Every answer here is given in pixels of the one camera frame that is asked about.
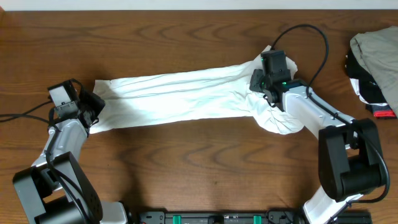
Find white t-shirt black print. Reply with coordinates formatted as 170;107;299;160
90;57;303;134

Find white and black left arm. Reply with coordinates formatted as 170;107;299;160
12;84;131;224

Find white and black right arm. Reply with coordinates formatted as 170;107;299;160
249;68;390;223

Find black red folded garment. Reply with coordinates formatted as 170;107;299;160
345;50;397;119

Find grey folded garment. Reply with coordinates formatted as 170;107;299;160
350;26;397;113

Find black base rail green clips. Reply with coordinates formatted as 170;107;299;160
136;210;373;224

